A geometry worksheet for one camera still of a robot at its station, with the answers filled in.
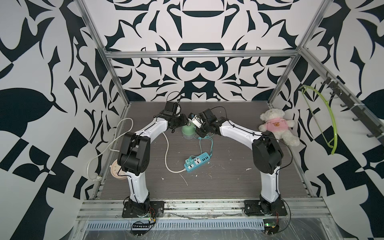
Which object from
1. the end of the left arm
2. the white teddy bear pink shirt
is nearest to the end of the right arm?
the end of the left arm

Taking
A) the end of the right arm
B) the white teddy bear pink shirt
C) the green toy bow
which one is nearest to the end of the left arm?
the end of the right arm

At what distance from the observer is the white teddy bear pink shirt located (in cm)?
91

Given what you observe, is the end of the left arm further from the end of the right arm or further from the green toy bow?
the green toy bow

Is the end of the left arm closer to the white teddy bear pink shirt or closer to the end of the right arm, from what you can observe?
the end of the right arm

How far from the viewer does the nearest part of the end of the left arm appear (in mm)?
727

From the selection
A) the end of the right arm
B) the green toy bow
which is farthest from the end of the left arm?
the green toy bow

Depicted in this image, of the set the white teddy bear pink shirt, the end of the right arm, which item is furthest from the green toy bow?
the end of the right arm

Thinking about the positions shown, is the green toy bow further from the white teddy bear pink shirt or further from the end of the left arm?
the end of the left arm
